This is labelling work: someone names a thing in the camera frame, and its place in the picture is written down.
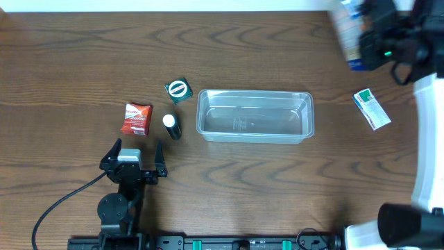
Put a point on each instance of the green square box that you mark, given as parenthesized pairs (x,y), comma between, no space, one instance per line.
(179,90)

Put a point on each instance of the black bottle white cap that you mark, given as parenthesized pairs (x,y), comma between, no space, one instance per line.
(172,126)

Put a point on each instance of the red orange medicine box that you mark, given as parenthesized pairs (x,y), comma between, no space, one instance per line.
(137,119)

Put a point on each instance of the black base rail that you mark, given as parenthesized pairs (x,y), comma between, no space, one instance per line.
(310,241)

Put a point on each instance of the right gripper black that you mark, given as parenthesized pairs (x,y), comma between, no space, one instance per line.
(371,48)

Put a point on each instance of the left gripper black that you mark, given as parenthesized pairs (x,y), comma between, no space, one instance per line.
(160,168)

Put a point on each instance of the clear plastic container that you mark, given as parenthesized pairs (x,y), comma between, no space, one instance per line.
(255,116)

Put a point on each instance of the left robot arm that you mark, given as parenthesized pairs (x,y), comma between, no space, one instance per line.
(119,212)

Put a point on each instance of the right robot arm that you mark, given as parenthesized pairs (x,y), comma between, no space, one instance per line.
(418,225)

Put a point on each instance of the white green medicine packet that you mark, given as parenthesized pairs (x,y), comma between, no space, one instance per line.
(371,109)

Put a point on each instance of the blue white drink mix box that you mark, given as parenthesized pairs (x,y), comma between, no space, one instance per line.
(348,22)

